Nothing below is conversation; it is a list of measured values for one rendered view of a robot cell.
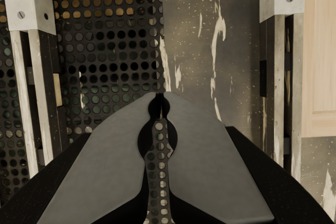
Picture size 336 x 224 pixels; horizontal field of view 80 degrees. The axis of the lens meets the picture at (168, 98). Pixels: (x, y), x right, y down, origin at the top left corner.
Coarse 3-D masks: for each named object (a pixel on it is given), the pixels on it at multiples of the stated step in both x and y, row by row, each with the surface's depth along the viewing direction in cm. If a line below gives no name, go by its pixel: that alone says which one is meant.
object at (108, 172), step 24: (144, 96) 11; (120, 120) 9; (144, 120) 9; (96, 144) 8; (120, 144) 8; (144, 144) 9; (72, 168) 7; (96, 168) 7; (120, 168) 7; (144, 168) 7; (72, 192) 6; (96, 192) 6; (120, 192) 6; (144, 192) 7; (48, 216) 6; (72, 216) 5; (96, 216) 5; (120, 216) 6; (144, 216) 7
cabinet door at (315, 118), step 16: (320, 0) 46; (304, 16) 46; (320, 16) 46; (304, 32) 46; (320, 32) 47; (304, 48) 47; (320, 48) 47; (304, 64) 47; (320, 64) 48; (304, 80) 48; (320, 80) 48; (304, 96) 48; (320, 96) 48; (304, 112) 49; (320, 112) 49; (304, 128) 49; (320, 128) 49
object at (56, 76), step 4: (56, 76) 49; (56, 80) 49; (56, 84) 49; (56, 88) 49; (56, 92) 49; (60, 92) 50; (56, 96) 48; (60, 96) 50; (56, 100) 48; (60, 100) 50; (60, 104) 50
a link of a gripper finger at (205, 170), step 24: (168, 96) 11; (168, 120) 9; (192, 120) 9; (216, 120) 9; (192, 144) 8; (216, 144) 8; (168, 168) 7; (192, 168) 7; (216, 168) 7; (240, 168) 7; (192, 192) 6; (216, 192) 6; (240, 192) 6; (192, 216) 6; (216, 216) 5; (240, 216) 5; (264, 216) 5
